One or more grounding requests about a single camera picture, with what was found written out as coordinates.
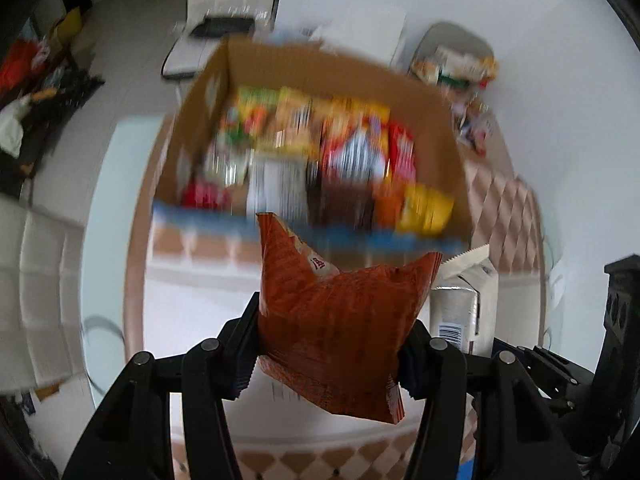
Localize red cloth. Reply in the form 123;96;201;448
0;40;38;91

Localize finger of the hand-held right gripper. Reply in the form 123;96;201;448
492;337;596;406

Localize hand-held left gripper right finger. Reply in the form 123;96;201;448
397;320;583;480

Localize printed cardboard box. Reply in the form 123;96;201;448
152;37;476;256

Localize dark floor clutter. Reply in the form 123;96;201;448
0;60;106;181

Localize heap of snack bags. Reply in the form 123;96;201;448
412;45;500;91

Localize colourful snack packets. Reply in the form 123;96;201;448
452;97;496;156

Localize dark orange snack bag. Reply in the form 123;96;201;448
255;211;443;426

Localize black cable loop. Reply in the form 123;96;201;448
82;314;126;391

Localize black flat pouch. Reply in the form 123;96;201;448
190;16;256;38

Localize white carton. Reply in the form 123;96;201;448
430;244;498;356

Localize pile of assorted snack packets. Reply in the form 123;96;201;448
180;85;456;236

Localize white cloth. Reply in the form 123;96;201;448
0;97;26;156

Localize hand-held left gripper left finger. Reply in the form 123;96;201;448
61;292;261;480

